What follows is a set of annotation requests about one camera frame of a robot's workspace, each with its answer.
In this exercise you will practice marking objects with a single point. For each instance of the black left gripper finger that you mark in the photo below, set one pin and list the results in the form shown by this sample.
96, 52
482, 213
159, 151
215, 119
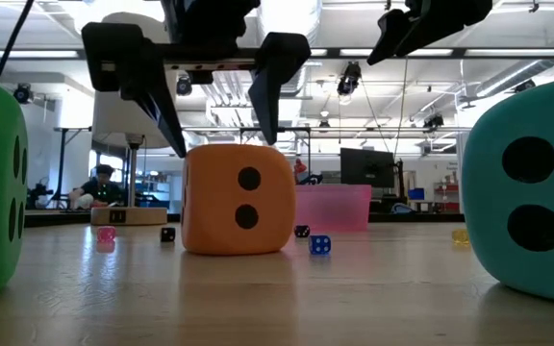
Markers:
282, 53
113, 53

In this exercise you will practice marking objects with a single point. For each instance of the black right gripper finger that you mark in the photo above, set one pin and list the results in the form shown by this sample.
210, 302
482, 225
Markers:
421, 33
390, 29

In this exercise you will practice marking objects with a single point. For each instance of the orange foam die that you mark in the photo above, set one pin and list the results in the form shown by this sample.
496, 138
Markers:
209, 216

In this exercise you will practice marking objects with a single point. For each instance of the small black die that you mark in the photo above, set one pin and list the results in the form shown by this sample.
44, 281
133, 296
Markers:
168, 234
301, 231

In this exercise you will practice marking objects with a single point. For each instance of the teal foam die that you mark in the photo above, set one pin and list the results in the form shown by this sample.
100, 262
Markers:
484, 202

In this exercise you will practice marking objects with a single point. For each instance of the small pink die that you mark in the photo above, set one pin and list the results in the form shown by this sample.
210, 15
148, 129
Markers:
106, 234

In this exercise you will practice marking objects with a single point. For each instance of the small yellow die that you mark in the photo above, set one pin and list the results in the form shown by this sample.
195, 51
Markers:
459, 236

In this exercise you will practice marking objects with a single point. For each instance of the black background robot arm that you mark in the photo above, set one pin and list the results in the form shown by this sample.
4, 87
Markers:
39, 192

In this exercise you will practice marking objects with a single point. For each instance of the white shade table lamp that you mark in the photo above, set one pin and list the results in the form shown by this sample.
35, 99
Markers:
108, 122

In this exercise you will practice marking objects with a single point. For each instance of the person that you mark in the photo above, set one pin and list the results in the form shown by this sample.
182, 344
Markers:
99, 192

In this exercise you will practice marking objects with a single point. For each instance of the black monitor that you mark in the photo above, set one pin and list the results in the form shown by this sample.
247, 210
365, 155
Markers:
366, 168

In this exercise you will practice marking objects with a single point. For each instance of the storage shelf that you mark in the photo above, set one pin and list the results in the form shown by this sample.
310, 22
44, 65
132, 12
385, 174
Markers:
445, 197

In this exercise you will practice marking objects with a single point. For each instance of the pink plastic bin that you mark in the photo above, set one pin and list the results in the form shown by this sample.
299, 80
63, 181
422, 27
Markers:
339, 209

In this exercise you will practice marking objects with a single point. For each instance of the small blue die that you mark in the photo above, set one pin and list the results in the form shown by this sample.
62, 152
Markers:
319, 244

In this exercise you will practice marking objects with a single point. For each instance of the silver ceiling duct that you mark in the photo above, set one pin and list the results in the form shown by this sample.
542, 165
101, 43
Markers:
296, 19

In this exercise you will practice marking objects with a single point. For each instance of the black hanging camera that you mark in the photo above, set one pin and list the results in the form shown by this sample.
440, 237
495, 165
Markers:
349, 79

